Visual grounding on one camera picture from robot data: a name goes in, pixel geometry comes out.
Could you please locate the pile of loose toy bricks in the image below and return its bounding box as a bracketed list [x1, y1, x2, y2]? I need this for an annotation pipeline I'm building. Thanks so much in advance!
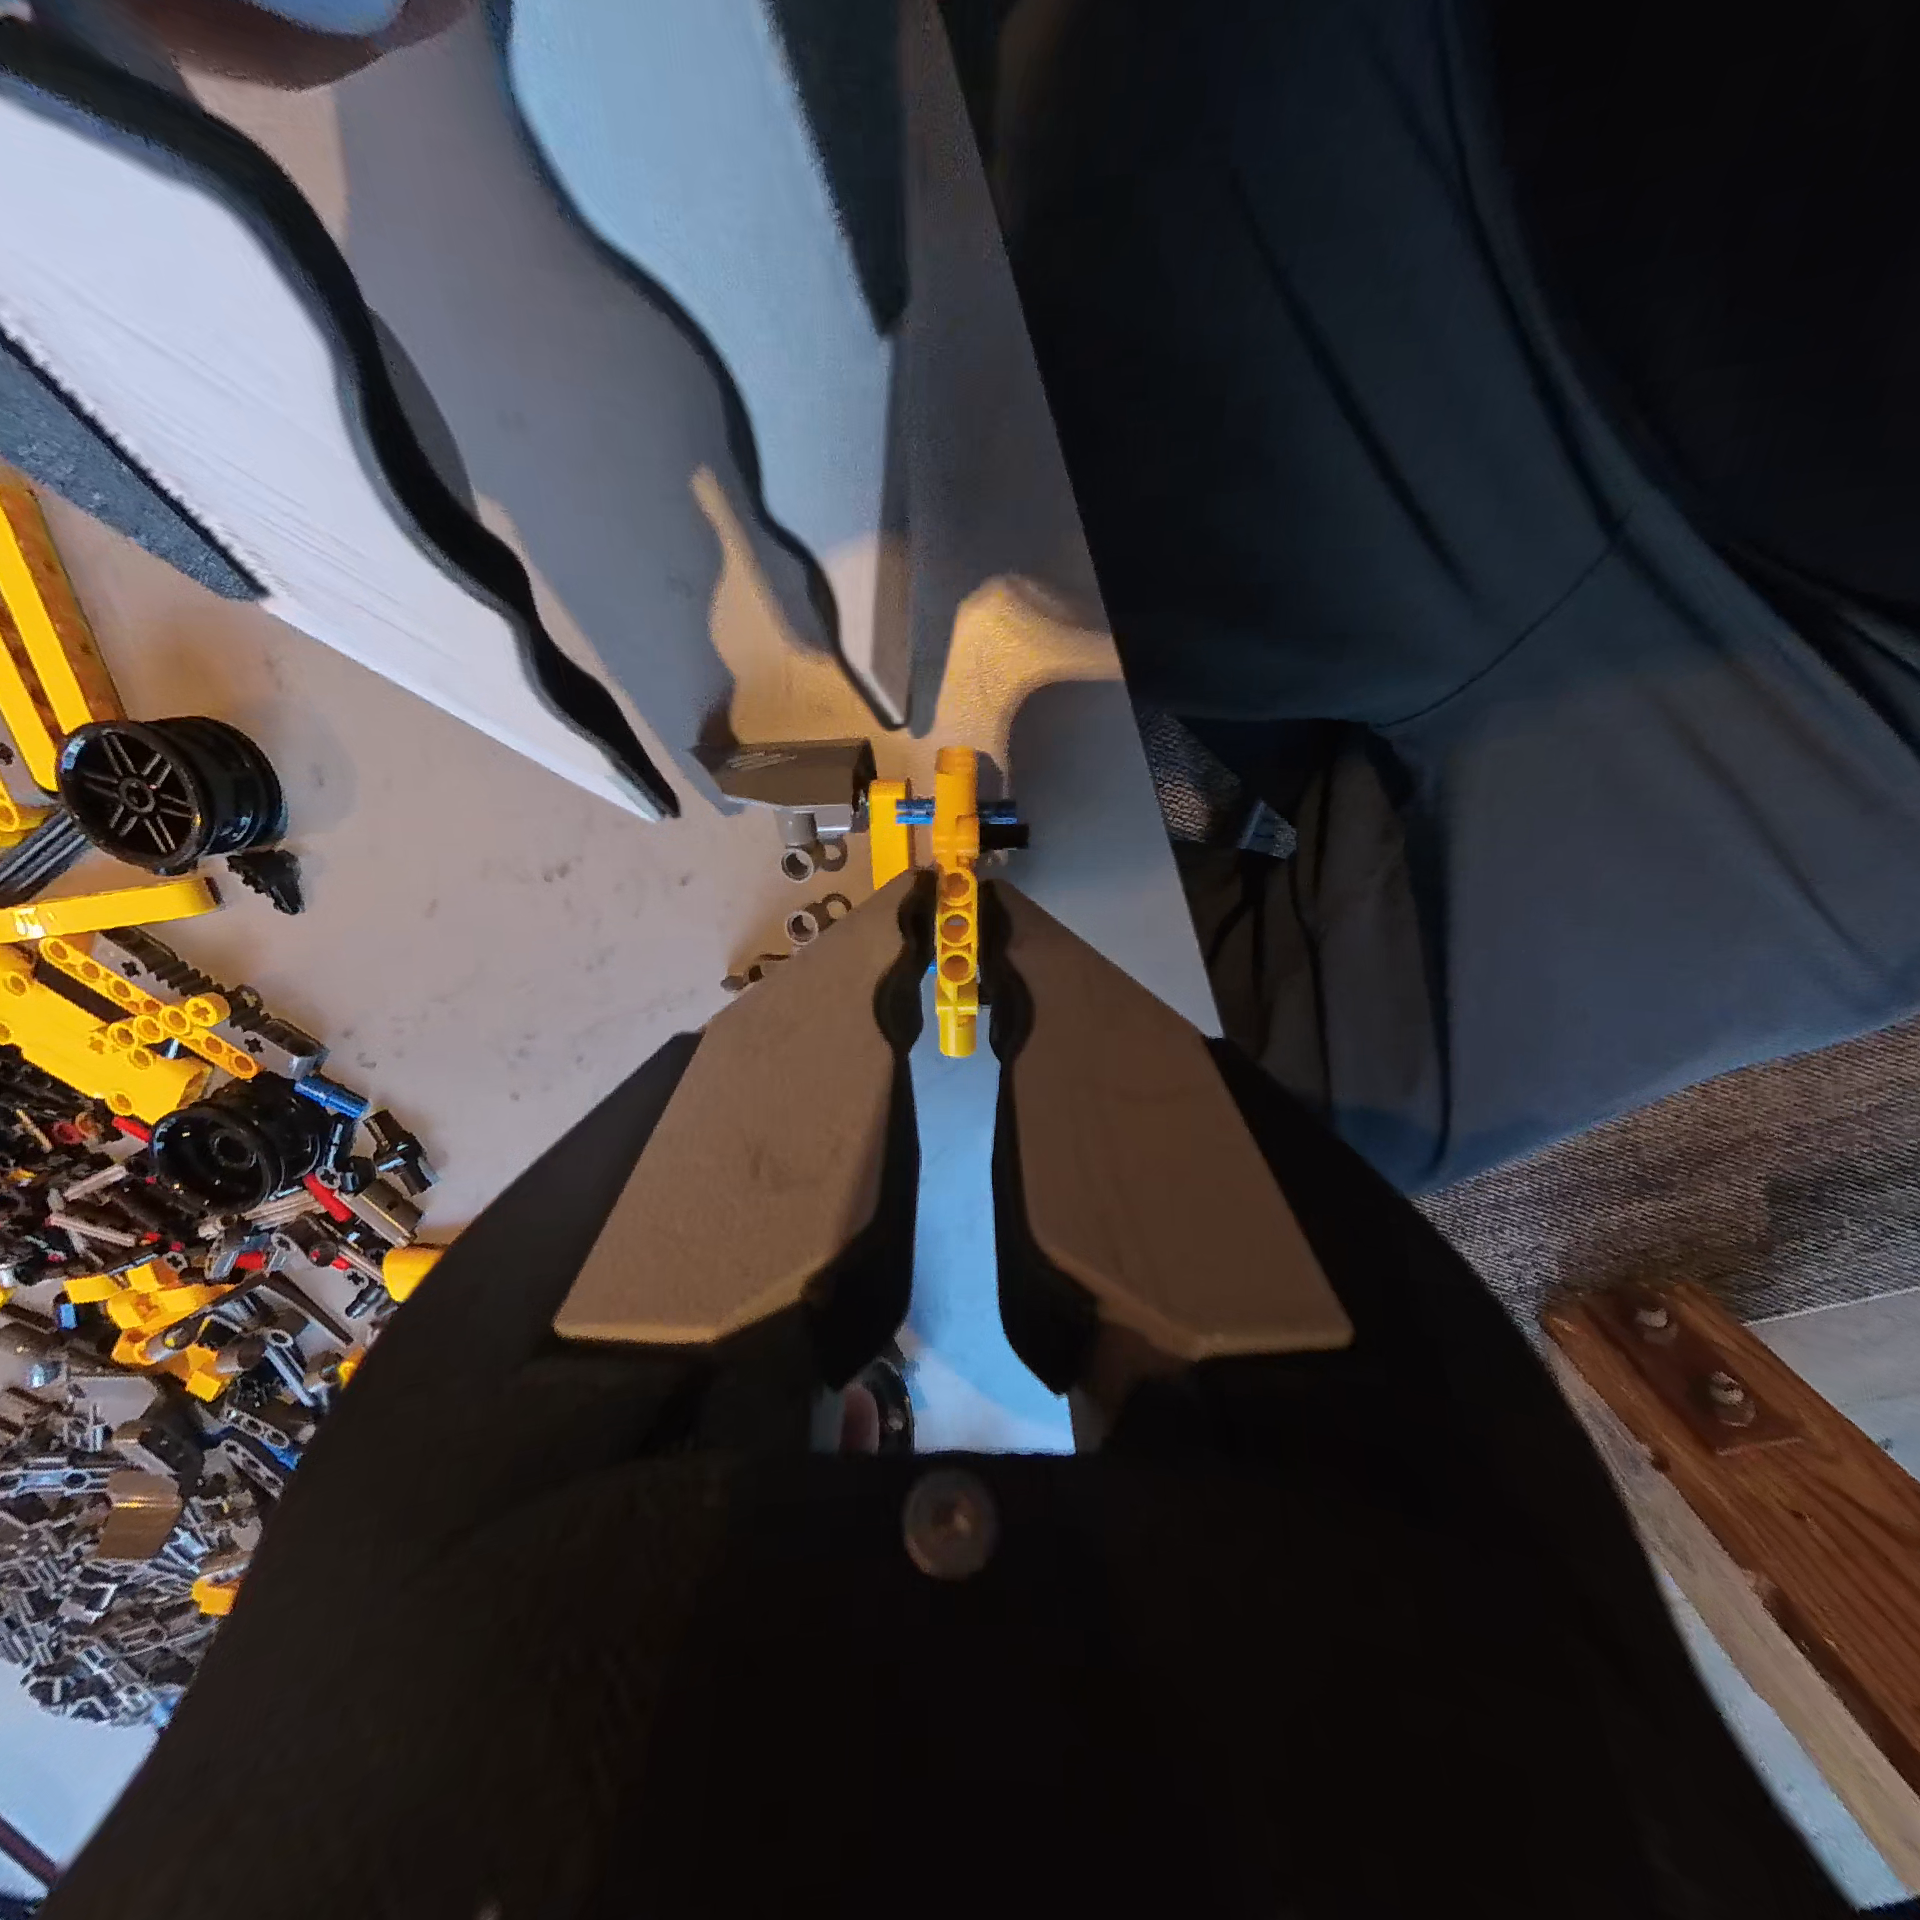
[0, 463, 454, 1727]

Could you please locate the dark grey wedge brick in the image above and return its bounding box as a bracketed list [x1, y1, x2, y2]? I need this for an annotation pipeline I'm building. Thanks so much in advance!
[720, 842, 860, 994]

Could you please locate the wooden desk leg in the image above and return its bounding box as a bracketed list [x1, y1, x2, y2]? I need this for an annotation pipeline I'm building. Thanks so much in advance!
[1543, 1277, 1920, 1854]

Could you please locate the grey desk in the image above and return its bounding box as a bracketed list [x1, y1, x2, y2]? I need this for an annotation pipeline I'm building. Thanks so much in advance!
[0, 0, 1222, 1876]

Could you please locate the black toy wheel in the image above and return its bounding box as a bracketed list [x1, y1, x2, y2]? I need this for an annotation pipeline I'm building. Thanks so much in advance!
[146, 1069, 336, 1215]
[55, 714, 291, 879]

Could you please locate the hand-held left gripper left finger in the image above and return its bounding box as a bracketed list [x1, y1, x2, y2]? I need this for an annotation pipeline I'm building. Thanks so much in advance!
[551, 873, 929, 1360]

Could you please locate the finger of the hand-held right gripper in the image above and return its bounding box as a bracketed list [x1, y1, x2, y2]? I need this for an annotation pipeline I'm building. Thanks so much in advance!
[0, 53, 683, 826]
[499, 0, 918, 729]

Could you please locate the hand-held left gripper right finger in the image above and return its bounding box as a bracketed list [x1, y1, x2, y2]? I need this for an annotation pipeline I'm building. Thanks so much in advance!
[983, 882, 1356, 1390]

